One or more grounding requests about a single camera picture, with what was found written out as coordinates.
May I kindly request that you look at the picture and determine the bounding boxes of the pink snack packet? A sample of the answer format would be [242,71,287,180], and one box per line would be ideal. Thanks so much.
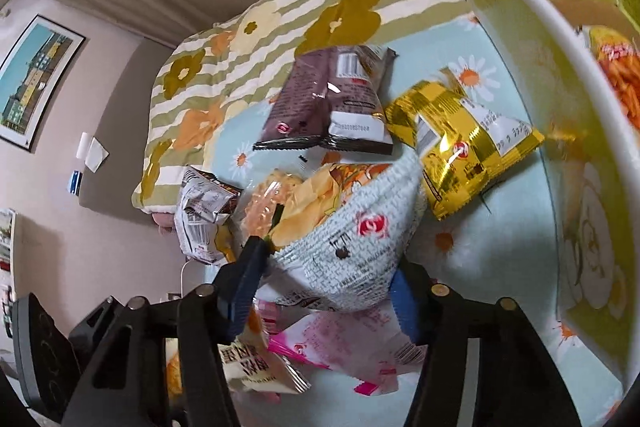
[260,302,426,395]

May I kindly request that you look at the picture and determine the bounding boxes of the small silver snack packet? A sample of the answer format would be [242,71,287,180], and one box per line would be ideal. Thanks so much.
[176,166,243,265]

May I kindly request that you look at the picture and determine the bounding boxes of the green white plastic basket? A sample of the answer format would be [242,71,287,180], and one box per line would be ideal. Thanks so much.
[425,0,640,413]

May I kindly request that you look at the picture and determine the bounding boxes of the brown snack packet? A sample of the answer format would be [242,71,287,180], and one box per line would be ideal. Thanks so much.
[252,46,398,156]

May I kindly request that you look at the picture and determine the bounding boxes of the cream snack packet black letters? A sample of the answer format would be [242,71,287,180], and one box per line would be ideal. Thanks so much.
[165,302,311,400]

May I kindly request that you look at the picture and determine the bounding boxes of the striped floral pillow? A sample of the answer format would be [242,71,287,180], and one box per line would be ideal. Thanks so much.
[132,0,473,212]

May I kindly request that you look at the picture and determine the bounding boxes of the framed wall poster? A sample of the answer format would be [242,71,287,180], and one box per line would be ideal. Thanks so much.
[0,14,86,152]

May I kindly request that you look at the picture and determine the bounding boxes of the dark grey device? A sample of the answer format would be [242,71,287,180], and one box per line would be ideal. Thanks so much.
[12,293,83,415]

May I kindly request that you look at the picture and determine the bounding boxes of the gold snack packet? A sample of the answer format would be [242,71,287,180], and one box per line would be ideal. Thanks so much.
[384,79,546,222]

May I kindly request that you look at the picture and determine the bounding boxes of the clear orange snack packet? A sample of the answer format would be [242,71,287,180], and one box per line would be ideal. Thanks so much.
[239,172,303,243]

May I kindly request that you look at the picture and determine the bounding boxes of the white paper sheet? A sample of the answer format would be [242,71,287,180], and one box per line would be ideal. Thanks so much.
[79,132,110,172]

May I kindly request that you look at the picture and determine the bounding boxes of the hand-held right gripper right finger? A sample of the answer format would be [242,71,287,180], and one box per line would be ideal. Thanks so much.
[389,263,582,427]

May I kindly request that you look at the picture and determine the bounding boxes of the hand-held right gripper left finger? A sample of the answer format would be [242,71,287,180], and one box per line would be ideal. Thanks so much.
[60,234,273,427]

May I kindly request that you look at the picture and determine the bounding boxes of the large white chips bag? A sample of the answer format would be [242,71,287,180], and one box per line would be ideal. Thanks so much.
[267,152,428,314]

